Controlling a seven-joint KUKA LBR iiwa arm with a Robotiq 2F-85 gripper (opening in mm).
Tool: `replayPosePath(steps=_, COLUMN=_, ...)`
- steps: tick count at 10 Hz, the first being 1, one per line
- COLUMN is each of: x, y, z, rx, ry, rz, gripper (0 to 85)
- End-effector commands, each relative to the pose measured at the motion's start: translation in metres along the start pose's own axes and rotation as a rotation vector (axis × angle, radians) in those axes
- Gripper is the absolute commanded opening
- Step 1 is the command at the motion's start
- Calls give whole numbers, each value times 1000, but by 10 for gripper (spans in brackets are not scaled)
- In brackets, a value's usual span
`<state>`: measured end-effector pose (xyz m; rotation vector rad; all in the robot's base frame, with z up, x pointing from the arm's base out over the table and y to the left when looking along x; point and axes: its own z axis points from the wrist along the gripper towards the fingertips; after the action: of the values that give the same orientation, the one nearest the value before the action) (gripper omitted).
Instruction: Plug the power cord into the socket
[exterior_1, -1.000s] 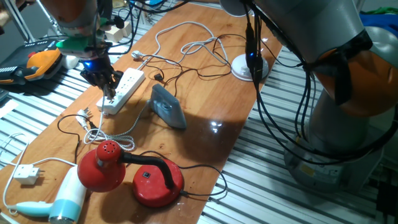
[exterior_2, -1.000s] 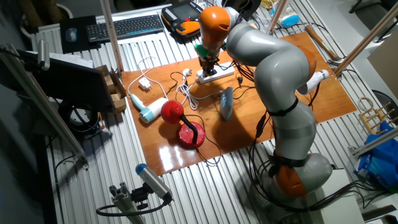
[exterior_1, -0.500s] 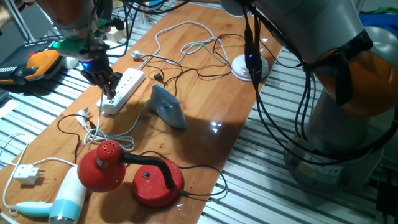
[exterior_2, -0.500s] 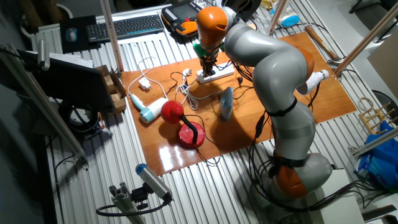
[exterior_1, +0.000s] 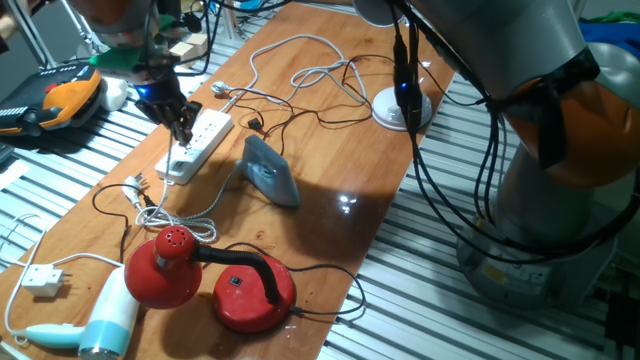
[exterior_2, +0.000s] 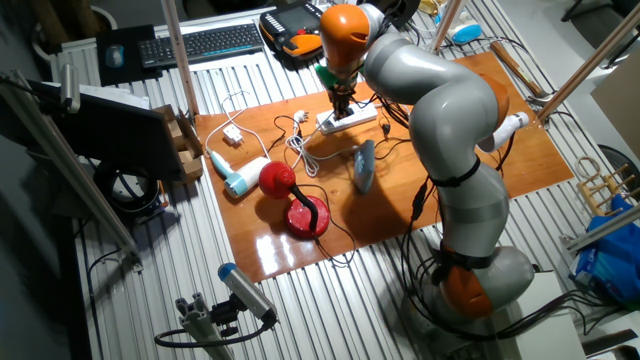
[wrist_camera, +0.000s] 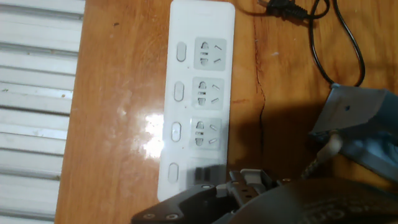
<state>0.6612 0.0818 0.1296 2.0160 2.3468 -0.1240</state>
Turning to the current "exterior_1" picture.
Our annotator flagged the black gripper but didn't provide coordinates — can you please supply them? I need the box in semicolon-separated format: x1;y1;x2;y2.
134;67;204;147

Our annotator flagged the braided cord with white plug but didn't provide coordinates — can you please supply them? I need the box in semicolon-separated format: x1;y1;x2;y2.
122;158;249;245

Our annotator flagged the white hair dryer cord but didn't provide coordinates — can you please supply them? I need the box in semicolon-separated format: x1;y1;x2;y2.
0;134;194;349

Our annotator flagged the black lamp cord with plug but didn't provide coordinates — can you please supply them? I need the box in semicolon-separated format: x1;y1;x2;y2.
89;183;367;317

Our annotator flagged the white power strip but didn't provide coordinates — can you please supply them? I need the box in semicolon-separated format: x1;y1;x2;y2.
154;108;235;186

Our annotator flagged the white square plug adapter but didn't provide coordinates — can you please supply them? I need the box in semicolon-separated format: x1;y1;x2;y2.
20;263;66;299

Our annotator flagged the small wooden cube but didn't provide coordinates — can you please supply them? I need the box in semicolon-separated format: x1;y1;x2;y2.
185;32;209;57
168;42;197;70

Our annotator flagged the white rounded lump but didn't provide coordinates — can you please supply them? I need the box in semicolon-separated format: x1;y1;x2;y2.
99;75;130;112

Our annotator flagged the light blue travel iron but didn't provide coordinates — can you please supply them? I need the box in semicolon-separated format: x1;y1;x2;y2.
234;133;302;210

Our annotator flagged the black orange teach pendant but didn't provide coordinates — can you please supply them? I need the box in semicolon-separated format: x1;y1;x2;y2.
0;62;104;139

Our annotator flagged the red desk lamp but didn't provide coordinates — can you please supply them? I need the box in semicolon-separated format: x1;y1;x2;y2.
123;224;296;335

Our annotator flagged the grey metal stand leg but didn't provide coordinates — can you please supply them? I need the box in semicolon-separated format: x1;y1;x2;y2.
4;0;57;70
60;0;99;49

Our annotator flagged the orange wooden board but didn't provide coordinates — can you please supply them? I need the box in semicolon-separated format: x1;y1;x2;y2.
0;2;456;360

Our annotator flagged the white blue hair dryer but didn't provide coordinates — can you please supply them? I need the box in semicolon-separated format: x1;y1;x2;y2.
10;267;141;360

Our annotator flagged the white cylindrical device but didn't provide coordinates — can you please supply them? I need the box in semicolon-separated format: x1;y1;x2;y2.
352;0;405;28

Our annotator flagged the blue plastic bag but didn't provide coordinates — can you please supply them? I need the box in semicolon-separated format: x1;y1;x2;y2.
579;19;640;57

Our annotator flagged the white power strip cord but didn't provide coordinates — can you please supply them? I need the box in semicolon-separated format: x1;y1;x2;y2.
209;33;369;114

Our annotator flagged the thin black cord with switch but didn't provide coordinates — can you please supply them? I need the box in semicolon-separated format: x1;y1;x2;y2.
222;53;416;156

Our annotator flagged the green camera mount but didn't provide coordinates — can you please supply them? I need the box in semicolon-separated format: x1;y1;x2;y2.
89;45;147;75

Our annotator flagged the light wooden post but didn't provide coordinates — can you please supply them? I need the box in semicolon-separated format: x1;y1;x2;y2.
219;0;240;41

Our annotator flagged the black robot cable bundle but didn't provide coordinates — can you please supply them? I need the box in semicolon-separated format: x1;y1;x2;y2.
144;0;640;266

